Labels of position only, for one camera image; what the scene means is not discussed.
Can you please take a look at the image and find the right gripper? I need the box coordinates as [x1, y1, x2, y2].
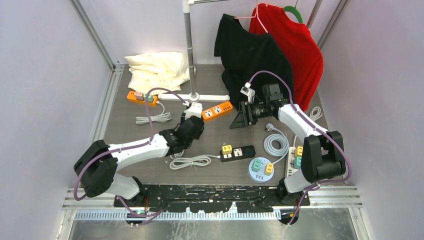
[230, 100, 273, 130]

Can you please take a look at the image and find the orange power strip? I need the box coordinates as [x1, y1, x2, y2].
[126, 91, 158, 107]
[201, 101, 233, 122]

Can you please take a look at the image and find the yellow usb charger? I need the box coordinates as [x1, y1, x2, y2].
[221, 144, 233, 155]

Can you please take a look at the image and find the black power strip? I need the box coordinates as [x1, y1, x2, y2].
[219, 145, 256, 163]

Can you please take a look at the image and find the round blue power strip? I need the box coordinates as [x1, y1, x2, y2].
[248, 157, 275, 183]

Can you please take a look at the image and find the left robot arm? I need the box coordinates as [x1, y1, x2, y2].
[73, 116, 205, 207]

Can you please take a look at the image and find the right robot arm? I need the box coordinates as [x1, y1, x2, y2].
[230, 82, 347, 206]

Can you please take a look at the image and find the white clothes rack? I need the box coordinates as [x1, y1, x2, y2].
[158, 0, 230, 103]

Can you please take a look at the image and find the pink charger on far strip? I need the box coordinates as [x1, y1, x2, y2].
[134, 91, 145, 101]

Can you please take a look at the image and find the cream folded cloth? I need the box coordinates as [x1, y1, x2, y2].
[125, 52, 190, 94]

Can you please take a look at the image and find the yellow charger on white strip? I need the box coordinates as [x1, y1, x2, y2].
[294, 146, 303, 158]

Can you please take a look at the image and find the black t-shirt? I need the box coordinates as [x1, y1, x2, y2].
[214, 13, 294, 108]

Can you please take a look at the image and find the teal charger on white strip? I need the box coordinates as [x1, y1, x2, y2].
[293, 156, 302, 170]

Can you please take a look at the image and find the white usb power strip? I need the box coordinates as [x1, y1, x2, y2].
[285, 146, 301, 177]

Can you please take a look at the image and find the red t-shirt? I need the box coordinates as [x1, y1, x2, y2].
[249, 3, 324, 111]

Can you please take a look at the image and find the pink hanger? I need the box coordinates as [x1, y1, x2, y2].
[235, 0, 269, 34]

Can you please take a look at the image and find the green hanger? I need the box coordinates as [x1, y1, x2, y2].
[283, 1, 304, 24]

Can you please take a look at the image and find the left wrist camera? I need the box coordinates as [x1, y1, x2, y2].
[184, 102, 203, 120]

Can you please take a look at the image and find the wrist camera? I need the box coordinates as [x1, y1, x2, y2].
[240, 82, 256, 104]
[184, 102, 203, 120]

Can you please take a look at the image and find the white cable of far strip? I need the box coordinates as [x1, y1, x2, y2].
[135, 101, 173, 125]

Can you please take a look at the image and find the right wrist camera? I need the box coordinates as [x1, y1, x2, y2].
[240, 82, 256, 104]

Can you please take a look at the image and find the white cable of black strip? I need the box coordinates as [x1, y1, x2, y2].
[169, 154, 222, 171]

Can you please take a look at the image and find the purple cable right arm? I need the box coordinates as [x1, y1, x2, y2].
[248, 70, 353, 227]

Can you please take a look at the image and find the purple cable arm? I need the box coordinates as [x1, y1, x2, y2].
[73, 87, 191, 227]
[248, 70, 353, 227]

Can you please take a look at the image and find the coiled grey round cable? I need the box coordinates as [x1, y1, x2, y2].
[263, 123, 290, 166]

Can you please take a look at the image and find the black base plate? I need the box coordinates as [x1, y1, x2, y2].
[113, 184, 310, 224]

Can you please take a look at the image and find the white cable bundle right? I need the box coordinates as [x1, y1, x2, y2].
[292, 106, 323, 148]

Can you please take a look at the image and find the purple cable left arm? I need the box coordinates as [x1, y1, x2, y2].
[73, 87, 191, 227]

